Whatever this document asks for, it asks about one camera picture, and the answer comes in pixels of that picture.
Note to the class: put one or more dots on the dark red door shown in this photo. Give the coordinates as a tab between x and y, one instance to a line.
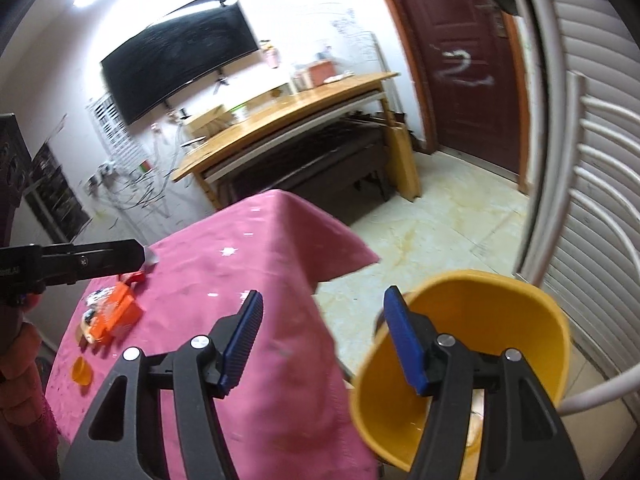
460	60

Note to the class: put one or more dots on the wooden desk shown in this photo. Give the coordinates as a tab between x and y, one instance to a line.
300	105

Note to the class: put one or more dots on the leaning wooden board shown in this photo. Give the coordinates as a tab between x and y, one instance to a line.
405	160

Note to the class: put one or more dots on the person's pink clothing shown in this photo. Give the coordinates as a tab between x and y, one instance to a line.
22	400

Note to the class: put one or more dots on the pink tablecloth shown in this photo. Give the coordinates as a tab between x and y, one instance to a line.
260	260

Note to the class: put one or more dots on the green white box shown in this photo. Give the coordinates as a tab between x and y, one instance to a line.
240	112

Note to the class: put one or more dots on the white metal chair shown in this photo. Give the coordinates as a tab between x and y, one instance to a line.
537	110

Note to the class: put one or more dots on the black spotted white packet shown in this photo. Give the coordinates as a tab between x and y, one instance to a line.
95	297

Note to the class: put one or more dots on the dark bench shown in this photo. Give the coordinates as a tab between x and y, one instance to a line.
310	160

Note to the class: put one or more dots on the cardboard box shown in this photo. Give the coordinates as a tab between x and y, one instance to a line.
210	120

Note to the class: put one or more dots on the translucent orange cap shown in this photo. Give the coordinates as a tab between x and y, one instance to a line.
82	371

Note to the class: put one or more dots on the black cabinet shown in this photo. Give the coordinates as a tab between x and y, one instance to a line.
10	160

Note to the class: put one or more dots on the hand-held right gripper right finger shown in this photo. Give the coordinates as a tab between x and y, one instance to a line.
405	345

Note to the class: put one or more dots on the white eye chart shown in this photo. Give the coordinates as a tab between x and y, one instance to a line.
107	125

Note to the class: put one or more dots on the black wall television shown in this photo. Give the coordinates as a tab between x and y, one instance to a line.
175	55

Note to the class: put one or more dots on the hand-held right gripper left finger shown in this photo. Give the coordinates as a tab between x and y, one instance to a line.
245	340

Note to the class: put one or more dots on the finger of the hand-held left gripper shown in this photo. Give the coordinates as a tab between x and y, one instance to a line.
100	257

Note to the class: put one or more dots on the yellow plastic bin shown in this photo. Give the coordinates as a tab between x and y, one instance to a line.
500	310

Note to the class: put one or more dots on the orange storage box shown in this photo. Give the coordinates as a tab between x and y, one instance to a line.
322	72

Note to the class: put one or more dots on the white round ball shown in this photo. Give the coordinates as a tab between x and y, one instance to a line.
475	410

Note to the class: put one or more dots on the white cloth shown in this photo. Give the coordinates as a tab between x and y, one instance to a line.
337	78

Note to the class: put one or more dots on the red wrapper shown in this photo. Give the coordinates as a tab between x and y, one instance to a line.
132	277

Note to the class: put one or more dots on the black patterned panel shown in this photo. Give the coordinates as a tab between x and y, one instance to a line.
55	195

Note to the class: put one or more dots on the clear jar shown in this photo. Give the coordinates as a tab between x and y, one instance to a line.
300	79

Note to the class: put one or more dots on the white power strip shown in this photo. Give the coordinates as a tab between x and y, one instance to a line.
107	169

